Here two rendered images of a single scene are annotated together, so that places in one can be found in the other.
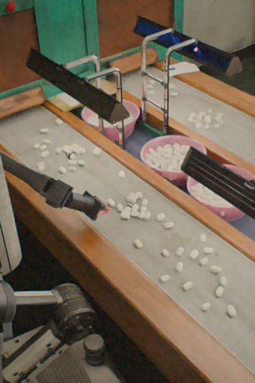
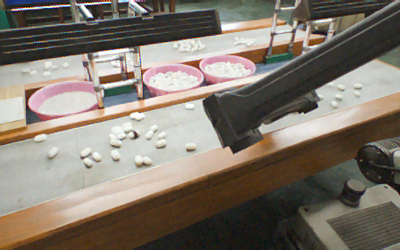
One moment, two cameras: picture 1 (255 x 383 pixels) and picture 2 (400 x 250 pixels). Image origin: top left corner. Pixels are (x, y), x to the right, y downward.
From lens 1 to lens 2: 1.91 m
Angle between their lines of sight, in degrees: 64
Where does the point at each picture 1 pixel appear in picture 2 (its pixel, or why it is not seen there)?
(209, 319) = (365, 96)
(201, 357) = not seen: outside the picture
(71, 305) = not seen: outside the picture
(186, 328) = (386, 100)
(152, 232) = not seen: hidden behind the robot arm
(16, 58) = not seen: outside the picture
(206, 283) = (331, 92)
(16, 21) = not seen: outside the picture
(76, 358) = (354, 213)
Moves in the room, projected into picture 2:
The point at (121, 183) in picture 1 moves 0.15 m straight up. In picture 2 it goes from (200, 110) to (201, 74)
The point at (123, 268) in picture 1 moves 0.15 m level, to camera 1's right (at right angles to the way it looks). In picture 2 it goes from (332, 117) to (323, 96)
